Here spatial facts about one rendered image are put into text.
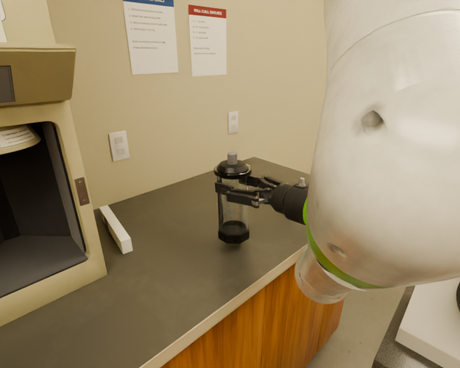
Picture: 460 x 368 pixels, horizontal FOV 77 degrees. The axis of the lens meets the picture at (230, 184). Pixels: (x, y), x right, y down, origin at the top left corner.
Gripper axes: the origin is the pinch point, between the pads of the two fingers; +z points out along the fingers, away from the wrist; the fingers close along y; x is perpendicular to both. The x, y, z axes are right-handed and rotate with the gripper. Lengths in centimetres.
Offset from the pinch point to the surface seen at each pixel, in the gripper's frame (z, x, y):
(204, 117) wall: 56, -12, -35
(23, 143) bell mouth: 14, -19, 45
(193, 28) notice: 51, -50, -31
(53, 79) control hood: 3.6, -30.8, 38.7
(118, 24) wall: 52, -50, 2
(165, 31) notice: 52, -48, -17
